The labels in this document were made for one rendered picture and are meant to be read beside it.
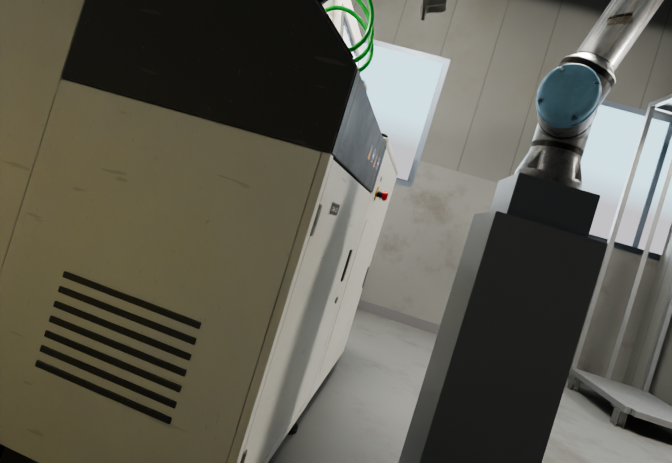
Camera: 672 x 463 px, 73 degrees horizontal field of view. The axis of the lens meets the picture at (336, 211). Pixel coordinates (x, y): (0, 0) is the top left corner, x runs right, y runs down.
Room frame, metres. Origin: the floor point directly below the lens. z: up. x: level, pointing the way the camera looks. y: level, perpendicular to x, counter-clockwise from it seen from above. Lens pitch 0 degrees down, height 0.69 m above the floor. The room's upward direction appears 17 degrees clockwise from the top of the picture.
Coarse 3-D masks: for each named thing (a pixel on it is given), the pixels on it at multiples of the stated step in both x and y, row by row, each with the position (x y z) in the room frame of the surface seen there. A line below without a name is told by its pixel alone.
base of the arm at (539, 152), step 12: (540, 144) 1.06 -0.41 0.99; (552, 144) 1.04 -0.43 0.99; (564, 144) 1.03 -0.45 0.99; (528, 156) 1.08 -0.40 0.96; (540, 156) 1.05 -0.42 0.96; (552, 156) 1.03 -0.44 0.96; (564, 156) 1.02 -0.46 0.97; (576, 156) 1.03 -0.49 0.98; (528, 168) 1.05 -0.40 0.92; (540, 168) 1.04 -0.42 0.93; (552, 168) 1.02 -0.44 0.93; (564, 168) 1.02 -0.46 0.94; (576, 168) 1.03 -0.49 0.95; (552, 180) 1.01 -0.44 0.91; (564, 180) 1.01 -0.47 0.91; (576, 180) 1.02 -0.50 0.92
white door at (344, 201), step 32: (352, 192) 1.11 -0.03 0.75; (320, 224) 0.87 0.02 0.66; (352, 224) 1.26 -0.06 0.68; (320, 256) 0.96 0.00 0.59; (320, 288) 1.08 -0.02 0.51; (288, 320) 0.85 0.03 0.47; (320, 320) 1.22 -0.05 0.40; (288, 352) 0.94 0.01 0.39; (320, 352) 1.40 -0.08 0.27; (288, 384) 1.04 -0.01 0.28; (256, 416) 0.83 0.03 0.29; (288, 416) 1.18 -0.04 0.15; (256, 448) 0.91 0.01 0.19
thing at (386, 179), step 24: (336, 0) 1.58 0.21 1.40; (336, 24) 1.60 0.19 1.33; (360, 48) 2.18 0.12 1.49; (360, 72) 2.22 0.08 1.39; (384, 168) 1.59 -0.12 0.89; (384, 216) 2.14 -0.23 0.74; (360, 240) 1.52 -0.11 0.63; (360, 264) 1.74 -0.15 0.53; (360, 288) 2.03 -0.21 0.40; (336, 312) 1.49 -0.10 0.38; (336, 336) 1.67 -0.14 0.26; (336, 360) 1.96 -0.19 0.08
